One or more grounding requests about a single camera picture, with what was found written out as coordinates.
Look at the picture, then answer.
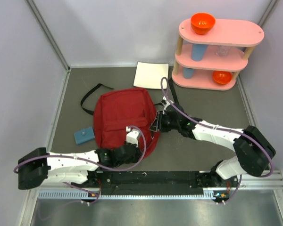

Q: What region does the orange bowl shelf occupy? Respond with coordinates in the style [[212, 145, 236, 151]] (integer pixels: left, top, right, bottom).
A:
[[191, 13, 216, 35], [212, 71, 232, 85]]

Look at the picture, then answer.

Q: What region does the slotted cable duct rail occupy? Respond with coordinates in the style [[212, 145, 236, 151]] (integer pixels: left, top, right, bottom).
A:
[[37, 187, 229, 201]]

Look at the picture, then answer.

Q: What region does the pink three-tier shelf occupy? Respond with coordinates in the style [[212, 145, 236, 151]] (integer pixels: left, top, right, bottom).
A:
[[172, 19, 264, 91]]

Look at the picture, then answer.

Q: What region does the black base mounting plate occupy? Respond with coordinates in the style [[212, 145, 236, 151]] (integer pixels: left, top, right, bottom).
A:
[[83, 171, 238, 194]]

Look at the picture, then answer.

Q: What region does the orange bowl bottom shelf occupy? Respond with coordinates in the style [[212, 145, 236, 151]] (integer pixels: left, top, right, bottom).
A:
[[212, 71, 232, 85]]

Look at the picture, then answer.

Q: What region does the clear glass cup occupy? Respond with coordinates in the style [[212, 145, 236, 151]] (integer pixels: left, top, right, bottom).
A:
[[216, 46, 232, 57]]

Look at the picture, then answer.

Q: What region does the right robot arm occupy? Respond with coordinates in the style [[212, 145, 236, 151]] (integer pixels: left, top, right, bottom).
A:
[[150, 105, 276, 186]]

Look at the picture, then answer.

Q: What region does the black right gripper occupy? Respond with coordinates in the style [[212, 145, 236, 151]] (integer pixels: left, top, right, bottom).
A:
[[150, 111, 181, 133]]

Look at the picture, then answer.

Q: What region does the blue cup shelf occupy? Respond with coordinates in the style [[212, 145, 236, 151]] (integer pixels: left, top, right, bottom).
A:
[[191, 43, 208, 61], [183, 67, 195, 79]]

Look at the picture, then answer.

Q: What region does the red student backpack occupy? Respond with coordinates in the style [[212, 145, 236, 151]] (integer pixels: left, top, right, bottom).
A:
[[82, 88, 160, 158]]

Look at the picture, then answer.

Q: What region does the blue cup bottom shelf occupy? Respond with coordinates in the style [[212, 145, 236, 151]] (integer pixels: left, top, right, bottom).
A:
[[183, 67, 195, 79]]

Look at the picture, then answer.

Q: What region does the orange bowl top shelf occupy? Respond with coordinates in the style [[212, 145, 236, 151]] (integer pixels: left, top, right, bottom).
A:
[[191, 13, 216, 35]]

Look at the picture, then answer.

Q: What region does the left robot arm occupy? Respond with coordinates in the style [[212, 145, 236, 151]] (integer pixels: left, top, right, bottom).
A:
[[14, 143, 145, 190]]

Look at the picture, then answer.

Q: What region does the blue snap wallet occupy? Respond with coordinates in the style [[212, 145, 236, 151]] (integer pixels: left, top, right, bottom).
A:
[[74, 127, 95, 145]]

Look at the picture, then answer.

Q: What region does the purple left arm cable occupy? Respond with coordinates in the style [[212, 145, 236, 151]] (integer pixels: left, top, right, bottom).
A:
[[13, 125, 147, 205]]

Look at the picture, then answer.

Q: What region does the blue cup middle shelf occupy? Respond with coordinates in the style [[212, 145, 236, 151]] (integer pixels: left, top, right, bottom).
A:
[[191, 43, 208, 61]]

